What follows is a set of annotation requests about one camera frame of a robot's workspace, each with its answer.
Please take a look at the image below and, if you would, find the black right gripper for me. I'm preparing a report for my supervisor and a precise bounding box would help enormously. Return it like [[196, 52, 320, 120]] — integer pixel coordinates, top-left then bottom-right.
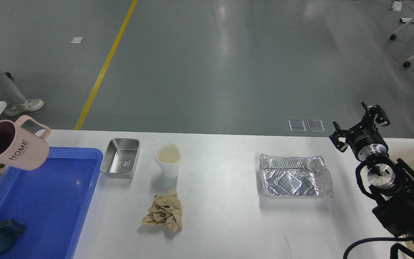
[[329, 102, 390, 161]]

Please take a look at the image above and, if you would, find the aluminium foil tray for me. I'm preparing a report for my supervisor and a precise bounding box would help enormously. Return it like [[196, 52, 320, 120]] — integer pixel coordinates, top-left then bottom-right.
[[259, 154, 334, 198]]

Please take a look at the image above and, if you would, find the stainless steel rectangular container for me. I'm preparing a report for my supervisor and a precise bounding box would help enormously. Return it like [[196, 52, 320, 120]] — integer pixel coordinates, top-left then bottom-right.
[[100, 138, 140, 179]]

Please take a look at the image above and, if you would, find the pink HOME mug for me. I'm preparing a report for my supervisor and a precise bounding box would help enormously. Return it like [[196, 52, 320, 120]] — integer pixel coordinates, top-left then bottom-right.
[[0, 115, 51, 170]]

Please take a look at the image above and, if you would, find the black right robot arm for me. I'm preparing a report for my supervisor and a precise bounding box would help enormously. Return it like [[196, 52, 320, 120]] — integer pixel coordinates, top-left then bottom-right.
[[329, 102, 414, 259]]

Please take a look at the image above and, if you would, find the right clear floor plate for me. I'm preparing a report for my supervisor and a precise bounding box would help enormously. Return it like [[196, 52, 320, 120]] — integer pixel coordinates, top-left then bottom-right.
[[306, 119, 325, 132]]

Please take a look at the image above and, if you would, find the clear floor plate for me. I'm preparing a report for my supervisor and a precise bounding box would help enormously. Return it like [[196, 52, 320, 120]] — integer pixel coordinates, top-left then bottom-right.
[[306, 119, 325, 132], [289, 119, 306, 132]]

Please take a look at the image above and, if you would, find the left clear floor plate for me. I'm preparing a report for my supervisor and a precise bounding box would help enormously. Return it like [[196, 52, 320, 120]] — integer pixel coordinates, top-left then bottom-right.
[[289, 119, 306, 132]]

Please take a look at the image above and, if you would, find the white paper cup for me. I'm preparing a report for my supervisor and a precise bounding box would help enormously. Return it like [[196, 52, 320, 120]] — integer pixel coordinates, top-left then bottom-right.
[[155, 143, 182, 178]]

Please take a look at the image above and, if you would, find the crumpled brown paper napkin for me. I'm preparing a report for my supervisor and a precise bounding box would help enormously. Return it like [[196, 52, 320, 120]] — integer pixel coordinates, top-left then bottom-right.
[[140, 190, 183, 232]]

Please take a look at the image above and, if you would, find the blue plastic tray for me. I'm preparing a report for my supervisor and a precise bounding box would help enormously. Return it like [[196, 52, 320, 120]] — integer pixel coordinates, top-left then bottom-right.
[[0, 147, 102, 259]]

